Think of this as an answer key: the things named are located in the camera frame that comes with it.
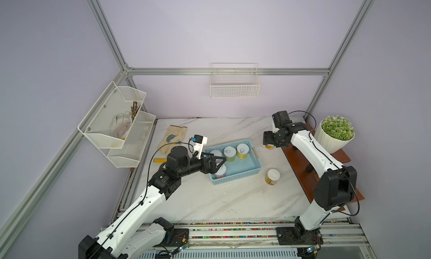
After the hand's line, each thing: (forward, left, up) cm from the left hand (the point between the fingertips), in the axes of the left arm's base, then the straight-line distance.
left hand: (218, 159), depth 70 cm
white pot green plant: (+7, -48, +9) cm, 49 cm away
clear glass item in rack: (+17, +46, +4) cm, 50 cm away
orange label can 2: (+2, -28, -20) cm, 35 cm away
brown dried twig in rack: (+24, +42, +6) cm, 49 cm away
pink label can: (+17, +1, -21) cm, 27 cm away
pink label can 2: (+4, -1, -20) cm, 21 cm away
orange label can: (+12, -26, -8) cm, 30 cm away
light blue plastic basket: (+15, -14, -25) cm, 32 cm away
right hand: (+16, -28, -10) cm, 34 cm away
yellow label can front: (+19, -14, -20) cm, 31 cm away
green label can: (+17, -6, -20) cm, 27 cm away
